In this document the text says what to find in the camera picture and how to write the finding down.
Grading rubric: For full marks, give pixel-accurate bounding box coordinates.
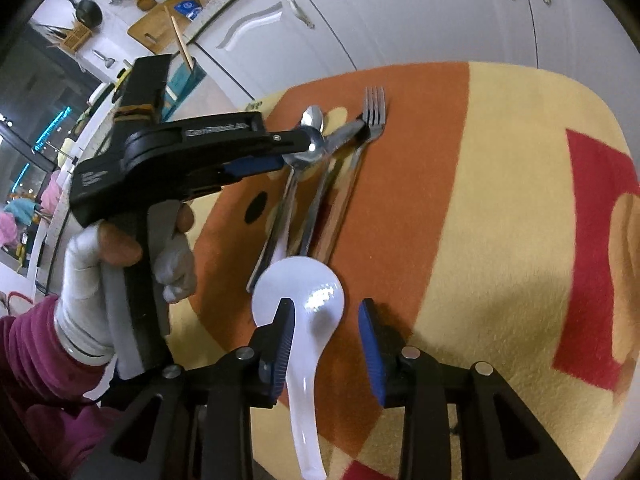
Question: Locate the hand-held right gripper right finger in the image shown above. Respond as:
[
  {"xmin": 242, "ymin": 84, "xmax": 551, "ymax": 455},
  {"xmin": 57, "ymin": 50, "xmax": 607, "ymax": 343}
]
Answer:
[{"xmin": 357, "ymin": 298, "xmax": 566, "ymax": 480}]

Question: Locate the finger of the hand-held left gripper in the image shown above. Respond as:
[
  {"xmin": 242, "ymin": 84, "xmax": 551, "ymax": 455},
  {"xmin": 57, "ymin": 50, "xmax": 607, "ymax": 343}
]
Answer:
[
  {"xmin": 192, "ymin": 156, "xmax": 291, "ymax": 187},
  {"xmin": 180, "ymin": 114, "xmax": 328, "ymax": 162}
]

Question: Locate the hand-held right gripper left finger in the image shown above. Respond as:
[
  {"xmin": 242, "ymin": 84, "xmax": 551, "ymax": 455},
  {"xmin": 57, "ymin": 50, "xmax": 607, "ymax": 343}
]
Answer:
[{"xmin": 85, "ymin": 297, "xmax": 297, "ymax": 480}]

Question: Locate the metal spoon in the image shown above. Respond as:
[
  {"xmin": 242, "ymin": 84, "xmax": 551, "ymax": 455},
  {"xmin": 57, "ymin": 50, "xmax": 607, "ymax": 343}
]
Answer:
[
  {"xmin": 246, "ymin": 127, "xmax": 327, "ymax": 293},
  {"xmin": 265, "ymin": 105, "xmax": 327, "ymax": 266}
]

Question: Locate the metal fork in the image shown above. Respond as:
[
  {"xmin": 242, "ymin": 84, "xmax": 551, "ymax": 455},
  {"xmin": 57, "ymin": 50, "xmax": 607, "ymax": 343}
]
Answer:
[
  {"xmin": 297, "ymin": 120, "xmax": 372, "ymax": 259},
  {"xmin": 320, "ymin": 86, "xmax": 389, "ymax": 267}
]

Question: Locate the white ceramic soup spoon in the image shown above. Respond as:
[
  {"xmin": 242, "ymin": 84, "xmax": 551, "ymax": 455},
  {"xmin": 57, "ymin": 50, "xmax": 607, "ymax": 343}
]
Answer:
[{"xmin": 250, "ymin": 255, "xmax": 347, "ymax": 478}]

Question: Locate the wooden chopstick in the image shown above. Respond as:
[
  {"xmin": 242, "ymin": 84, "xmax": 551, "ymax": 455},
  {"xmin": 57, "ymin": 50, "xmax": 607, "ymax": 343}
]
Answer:
[{"xmin": 170, "ymin": 15, "xmax": 195, "ymax": 72}]

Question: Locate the person's left forearm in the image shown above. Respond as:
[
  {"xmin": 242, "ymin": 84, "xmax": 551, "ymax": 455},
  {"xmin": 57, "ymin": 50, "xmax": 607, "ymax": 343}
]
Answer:
[{"xmin": 0, "ymin": 295, "xmax": 132, "ymax": 480}]

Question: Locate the person's left hand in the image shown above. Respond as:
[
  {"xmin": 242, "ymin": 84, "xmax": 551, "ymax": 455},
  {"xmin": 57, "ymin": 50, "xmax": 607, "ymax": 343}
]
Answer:
[{"xmin": 54, "ymin": 204, "xmax": 197, "ymax": 367}]

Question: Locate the white cabinet door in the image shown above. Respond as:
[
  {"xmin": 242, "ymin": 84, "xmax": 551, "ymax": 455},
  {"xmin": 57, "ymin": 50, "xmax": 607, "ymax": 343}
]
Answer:
[
  {"xmin": 192, "ymin": 0, "xmax": 360, "ymax": 107},
  {"xmin": 520, "ymin": 0, "xmax": 640, "ymax": 92},
  {"xmin": 285, "ymin": 0, "xmax": 542, "ymax": 72}
]

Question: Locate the white soap dish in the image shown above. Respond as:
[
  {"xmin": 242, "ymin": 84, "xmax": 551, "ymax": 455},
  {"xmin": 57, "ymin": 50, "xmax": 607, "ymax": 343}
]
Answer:
[{"xmin": 89, "ymin": 82, "xmax": 115, "ymax": 107}]

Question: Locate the wooden cutting board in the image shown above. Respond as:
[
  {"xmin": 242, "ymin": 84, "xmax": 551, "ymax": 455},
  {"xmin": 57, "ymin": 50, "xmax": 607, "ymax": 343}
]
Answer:
[{"xmin": 127, "ymin": 0, "xmax": 201, "ymax": 56}]

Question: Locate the blue white packet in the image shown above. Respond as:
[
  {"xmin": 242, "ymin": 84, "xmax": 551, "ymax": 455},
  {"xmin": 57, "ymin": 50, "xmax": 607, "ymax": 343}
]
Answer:
[{"xmin": 172, "ymin": 0, "xmax": 203, "ymax": 21}]

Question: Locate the hanging black pan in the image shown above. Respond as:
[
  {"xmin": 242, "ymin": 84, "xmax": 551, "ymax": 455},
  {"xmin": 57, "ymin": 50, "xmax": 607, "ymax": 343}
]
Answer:
[{"xmin": 69, "ymin": 0, "xmax": 104, "ymax": 29}]

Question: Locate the red orange yellow patterned mat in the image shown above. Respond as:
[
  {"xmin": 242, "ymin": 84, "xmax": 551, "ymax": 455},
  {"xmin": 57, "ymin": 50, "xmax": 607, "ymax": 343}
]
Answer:
[{"xmin": 165, "ymin": 60, "xmax": 640, "ymax": 480}]

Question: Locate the bamboo wall rack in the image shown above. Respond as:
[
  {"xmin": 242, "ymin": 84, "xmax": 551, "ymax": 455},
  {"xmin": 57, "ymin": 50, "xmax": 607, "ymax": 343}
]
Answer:
[{"xmin": 47, "ymin": 22, "xmax": 94, "ymax": 54}]

